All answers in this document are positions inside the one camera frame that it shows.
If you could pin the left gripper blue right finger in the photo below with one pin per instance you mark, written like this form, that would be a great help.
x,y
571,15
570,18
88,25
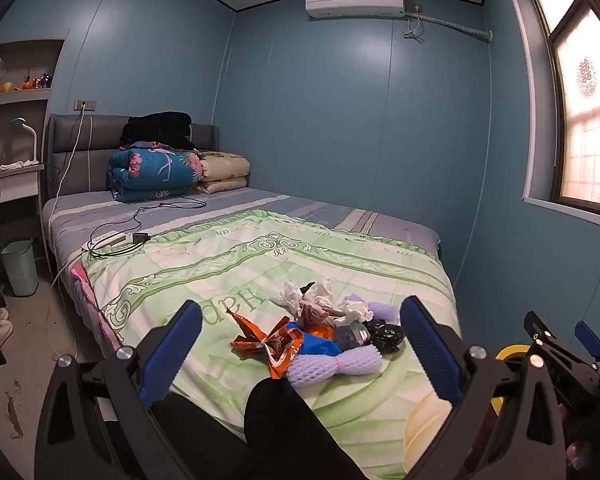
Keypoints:
x,y
430,341

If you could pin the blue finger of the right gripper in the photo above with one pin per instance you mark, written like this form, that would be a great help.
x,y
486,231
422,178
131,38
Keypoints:
x,y
589,340

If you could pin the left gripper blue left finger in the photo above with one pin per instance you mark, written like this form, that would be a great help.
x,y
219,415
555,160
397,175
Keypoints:
x,y
164,349

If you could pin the black plastic bag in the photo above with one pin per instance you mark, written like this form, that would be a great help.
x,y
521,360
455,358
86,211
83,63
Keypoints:
x,y
386,337

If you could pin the orange snack wrapper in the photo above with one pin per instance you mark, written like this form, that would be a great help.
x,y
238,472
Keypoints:
x,y
280,345

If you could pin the blue plastic bag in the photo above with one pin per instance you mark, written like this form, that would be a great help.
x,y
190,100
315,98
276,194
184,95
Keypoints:
x,y
312,345

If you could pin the purple foam fruit net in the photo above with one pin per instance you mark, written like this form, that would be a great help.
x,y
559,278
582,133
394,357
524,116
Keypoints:
x,y
310,369

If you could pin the yellow rimmed trash bin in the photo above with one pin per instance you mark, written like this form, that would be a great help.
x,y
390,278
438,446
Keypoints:
x,y
514,353

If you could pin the person's right hand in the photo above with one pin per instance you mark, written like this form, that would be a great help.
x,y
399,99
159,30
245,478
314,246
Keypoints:
x,y
576,450

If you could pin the green floral quilt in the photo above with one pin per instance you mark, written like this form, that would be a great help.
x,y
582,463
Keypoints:
x,y
240,263

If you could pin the light green waste basket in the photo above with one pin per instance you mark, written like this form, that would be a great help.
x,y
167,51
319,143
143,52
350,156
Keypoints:
x,y
19,263

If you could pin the blue floral folded blanket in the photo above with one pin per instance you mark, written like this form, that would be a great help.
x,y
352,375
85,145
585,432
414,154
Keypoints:
x,y
140,174

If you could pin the beige folded blanket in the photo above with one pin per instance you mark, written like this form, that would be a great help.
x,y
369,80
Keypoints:
x,y
223,172

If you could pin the grey upholstered headboard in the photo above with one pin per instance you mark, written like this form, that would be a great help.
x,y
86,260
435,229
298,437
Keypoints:
x,y
77,150

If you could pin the black clothing pile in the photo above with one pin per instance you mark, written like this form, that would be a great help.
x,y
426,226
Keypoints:
x,y
166,128

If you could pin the white desk lamp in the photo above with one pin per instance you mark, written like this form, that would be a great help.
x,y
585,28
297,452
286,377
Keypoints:
x,y
27,138

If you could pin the air conditioner pipe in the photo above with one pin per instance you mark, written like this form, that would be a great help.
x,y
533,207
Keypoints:
x,y
483,35

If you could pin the white shelf desk unit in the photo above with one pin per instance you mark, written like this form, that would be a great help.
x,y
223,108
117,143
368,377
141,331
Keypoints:
x,y
27,70

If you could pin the wall power outlet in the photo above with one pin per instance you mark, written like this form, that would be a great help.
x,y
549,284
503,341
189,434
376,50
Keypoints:
x,y
86,105

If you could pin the window with brown frame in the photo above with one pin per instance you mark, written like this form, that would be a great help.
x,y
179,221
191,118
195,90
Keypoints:
x,y
561,41

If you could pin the white wall air conditioner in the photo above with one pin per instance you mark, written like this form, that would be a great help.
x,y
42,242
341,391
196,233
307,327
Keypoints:
x,y
355,8

